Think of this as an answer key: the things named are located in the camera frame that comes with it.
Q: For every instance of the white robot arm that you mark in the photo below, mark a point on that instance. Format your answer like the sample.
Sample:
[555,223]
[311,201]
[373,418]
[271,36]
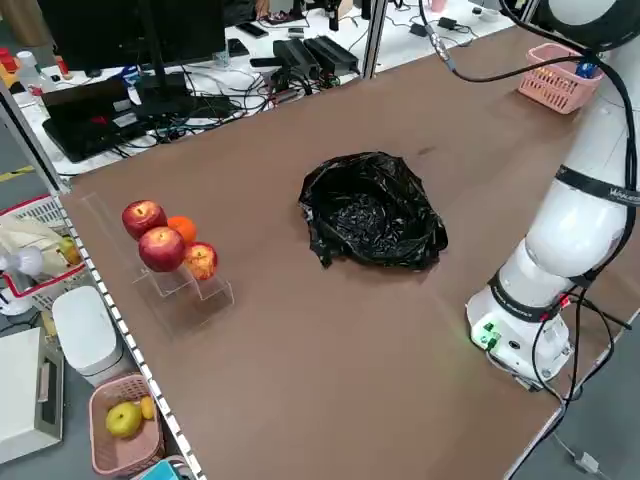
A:
[575,225]

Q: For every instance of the black plastic bag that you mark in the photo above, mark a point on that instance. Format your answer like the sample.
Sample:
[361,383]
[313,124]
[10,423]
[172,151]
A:
[375,225]

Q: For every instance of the white basket red rim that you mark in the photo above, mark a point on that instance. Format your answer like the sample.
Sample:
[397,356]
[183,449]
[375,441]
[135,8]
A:
[50,290]

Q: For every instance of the pink plastic basket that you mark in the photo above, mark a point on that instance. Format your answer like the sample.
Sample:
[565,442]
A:
[555,90]

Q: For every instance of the pink slotted storage basket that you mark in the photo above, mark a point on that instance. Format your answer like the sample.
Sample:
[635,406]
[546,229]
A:
[125,455]

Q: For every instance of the beige cloth bag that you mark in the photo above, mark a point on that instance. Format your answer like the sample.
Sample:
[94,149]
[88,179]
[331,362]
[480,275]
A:
[25,237]

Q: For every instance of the speckled red apple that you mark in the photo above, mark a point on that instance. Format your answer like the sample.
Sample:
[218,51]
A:
[201,261]

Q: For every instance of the orange fruit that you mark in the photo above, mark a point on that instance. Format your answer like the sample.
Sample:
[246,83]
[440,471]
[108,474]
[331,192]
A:
[184,229]

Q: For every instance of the clear acrylic fruit stand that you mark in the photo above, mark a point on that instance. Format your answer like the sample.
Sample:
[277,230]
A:
[165,300]

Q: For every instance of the black power supply box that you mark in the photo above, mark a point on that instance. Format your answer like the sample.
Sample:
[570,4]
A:
[332,52]
[295,55]

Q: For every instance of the black smartphone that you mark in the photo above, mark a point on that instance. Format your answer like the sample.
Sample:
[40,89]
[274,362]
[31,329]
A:
[253,30]

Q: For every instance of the black power adapter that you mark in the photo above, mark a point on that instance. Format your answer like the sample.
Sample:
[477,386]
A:
[447,23]
[419,29]

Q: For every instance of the small yellow fruit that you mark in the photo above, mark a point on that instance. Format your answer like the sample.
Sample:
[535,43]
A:
[146,407]

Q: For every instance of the small yellow-green pear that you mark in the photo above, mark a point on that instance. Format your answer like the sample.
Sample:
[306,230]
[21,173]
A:
[71,251]

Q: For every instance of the white rounded appliance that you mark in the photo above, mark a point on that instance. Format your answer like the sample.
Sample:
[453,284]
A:
[85,330]

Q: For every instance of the black laptop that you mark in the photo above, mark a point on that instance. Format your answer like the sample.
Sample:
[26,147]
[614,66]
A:
[85,125]

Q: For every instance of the pink cup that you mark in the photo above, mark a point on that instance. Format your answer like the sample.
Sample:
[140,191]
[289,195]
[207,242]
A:
[437,4]

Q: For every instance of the yellow pear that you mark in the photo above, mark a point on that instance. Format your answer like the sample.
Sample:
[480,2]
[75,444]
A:
[123,420]

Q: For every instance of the teal box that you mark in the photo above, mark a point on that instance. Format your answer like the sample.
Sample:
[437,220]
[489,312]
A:
[167,470]

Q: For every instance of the black computer monitor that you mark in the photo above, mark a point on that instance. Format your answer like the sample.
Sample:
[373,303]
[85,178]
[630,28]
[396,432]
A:
[125,30]

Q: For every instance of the white plastic bottle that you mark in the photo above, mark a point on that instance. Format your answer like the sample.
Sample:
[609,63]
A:
[32,72]

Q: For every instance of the white box device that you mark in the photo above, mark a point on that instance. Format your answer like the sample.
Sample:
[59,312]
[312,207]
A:
[20,390]

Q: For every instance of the red plastic item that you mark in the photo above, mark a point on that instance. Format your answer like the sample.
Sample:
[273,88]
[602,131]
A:
[7,60]

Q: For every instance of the perforated metal table rail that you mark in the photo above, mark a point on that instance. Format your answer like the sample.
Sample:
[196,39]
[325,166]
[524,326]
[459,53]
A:
[125,340]

